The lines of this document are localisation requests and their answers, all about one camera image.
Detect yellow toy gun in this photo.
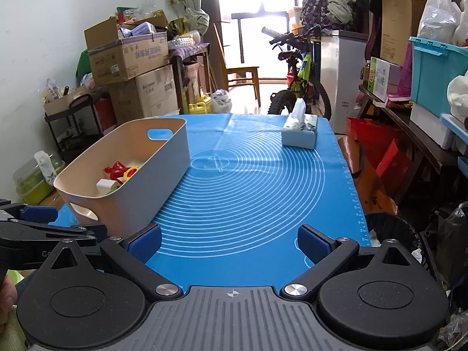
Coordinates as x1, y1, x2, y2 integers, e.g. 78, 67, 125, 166
121, 166, 140, 183

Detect floor cardboard box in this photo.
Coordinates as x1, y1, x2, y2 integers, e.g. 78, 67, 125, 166
40, 191, 64, 210

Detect blue silicone baking mat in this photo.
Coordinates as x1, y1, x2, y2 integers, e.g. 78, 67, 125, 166
58, 114, 370, 288

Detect large lower cardboard box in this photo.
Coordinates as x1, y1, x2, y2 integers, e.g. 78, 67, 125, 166
108, 64, 179, 124

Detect yellow oil jug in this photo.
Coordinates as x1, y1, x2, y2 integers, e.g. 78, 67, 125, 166
188, 94, 214, 114

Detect red action figure toy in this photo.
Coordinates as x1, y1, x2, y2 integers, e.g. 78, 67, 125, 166
103, 162, 128, 185

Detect white plastic bag floor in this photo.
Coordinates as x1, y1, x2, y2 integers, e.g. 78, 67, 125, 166
211, 89, 233, 113

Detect black metal shelf rack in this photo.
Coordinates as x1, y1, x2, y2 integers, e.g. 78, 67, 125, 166
44, 92, 117, 163

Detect green black bicycle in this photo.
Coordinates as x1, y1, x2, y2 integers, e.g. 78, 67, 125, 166
262, 25, 332, 120

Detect green lidded food container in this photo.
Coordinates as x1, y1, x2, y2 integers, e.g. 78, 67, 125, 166
13, 158, 54, 205

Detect white refrigerator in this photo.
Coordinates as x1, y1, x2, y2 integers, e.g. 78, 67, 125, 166
321, 30, 367, 135

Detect white power bank adapter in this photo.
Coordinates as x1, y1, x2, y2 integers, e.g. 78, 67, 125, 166
96, 178, 120, 196

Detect beige plastic storage bin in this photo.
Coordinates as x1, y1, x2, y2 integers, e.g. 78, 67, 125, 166
54, 116, 190, 238

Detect wooden chair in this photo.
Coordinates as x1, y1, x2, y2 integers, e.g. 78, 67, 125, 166
213, 24, 262, 107

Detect open top cardboard box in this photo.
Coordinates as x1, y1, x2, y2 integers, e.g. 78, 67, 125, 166
84, 10, 169, 86

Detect black waste basket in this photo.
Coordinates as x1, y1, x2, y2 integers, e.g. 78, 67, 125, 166
365, 211, 423, 263

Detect teal plastic storage crate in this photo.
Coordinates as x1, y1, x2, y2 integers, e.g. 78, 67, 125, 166
409, 37, 468, 117

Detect tissue box with tissue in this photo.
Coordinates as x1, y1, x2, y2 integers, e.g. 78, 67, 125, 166
282, 98, 318, 150

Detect red gift bags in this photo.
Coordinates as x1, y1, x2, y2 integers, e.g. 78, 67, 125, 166
338, 118, 413, 215

